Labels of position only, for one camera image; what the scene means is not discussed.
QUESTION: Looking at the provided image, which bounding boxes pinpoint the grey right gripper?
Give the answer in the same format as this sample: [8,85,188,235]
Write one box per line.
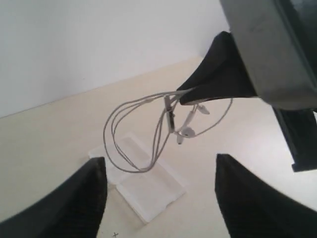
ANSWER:
[177,0,317,110]

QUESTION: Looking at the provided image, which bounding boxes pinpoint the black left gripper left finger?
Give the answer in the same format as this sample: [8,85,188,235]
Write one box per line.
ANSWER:
[0,157,107,238]

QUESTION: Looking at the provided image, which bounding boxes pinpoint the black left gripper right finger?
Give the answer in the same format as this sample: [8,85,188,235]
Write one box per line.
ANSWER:
[214,154,317,238]

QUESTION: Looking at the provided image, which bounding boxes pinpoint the white wired earphones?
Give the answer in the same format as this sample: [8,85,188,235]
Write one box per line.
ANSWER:
[103,88,233,174]

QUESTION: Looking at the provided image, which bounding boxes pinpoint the clear plastic open case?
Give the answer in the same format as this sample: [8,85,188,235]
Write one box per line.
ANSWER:
[88,144,186,223]

